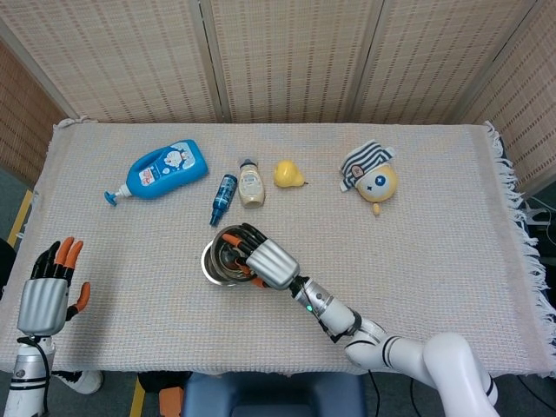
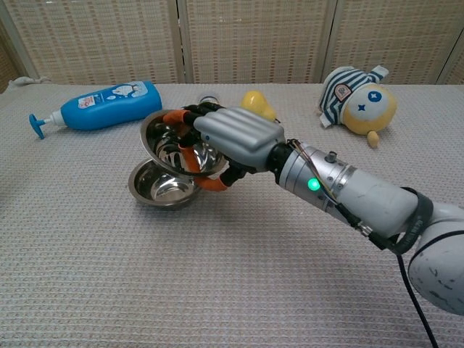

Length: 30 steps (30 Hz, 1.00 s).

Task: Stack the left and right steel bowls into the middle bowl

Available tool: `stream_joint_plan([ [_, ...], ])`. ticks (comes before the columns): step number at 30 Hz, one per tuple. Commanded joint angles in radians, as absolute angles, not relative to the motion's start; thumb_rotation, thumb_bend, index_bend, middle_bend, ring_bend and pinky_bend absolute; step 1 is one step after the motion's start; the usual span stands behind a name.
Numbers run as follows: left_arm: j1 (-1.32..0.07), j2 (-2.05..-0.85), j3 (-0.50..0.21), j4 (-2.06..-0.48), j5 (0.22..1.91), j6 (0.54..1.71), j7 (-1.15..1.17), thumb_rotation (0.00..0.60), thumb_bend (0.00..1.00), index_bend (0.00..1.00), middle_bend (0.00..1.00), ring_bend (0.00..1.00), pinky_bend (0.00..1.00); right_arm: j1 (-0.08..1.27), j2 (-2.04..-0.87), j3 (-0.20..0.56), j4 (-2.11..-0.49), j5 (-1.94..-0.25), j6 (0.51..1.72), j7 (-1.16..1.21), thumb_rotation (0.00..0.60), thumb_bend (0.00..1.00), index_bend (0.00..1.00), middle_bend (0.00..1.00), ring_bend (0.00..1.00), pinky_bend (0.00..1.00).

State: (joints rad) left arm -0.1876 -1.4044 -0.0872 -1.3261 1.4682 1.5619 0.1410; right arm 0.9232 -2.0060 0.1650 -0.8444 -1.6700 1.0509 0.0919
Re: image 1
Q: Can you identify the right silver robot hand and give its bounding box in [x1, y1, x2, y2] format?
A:
[221, 222, 301, 291]

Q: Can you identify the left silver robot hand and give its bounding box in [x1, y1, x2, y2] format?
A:
[17, 236, 91, 336]

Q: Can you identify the stainless steel bowl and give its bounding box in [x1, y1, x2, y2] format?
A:
[202, 242, 261, 287]
[201, 236, 261, 286]
[202, 224, 261, 283]

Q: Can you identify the cream sauce squeeze bottle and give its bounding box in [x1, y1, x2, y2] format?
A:
[237, 157, 266, 209]

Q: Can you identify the small blue spray bottle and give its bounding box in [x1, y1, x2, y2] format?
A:
[209, 173, 238, 228]

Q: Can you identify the white sneaker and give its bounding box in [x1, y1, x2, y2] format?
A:
[52, 368, 105, 395]

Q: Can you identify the yellow pear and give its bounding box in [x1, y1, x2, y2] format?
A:
[273, 159, 310, 189]

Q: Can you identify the beige waffle weave tablecloth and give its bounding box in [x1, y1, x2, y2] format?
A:
[0, 119, 556, 380]

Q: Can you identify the yellow plush toy striped hat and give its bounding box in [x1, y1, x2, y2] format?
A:
[338, 138, 400, 217]

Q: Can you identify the blue pump lotion bottle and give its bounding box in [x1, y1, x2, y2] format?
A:
[103, 138, 209, 208]

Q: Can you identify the orange box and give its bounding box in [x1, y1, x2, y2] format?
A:
[158, 387, 186, 417]

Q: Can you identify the woven folding screen panel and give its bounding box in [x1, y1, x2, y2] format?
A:
[458, 0, 556, 195]
[0, 38, 70, 188]
[351, 0, 544, 126]
[197, 0, 386, 125]
[0, 0, 218, 125]

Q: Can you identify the black cable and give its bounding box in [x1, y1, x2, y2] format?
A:
[367, 369, 382, 417]

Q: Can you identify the grey cable bundle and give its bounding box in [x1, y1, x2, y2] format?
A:
[520, 195, 556, 247]

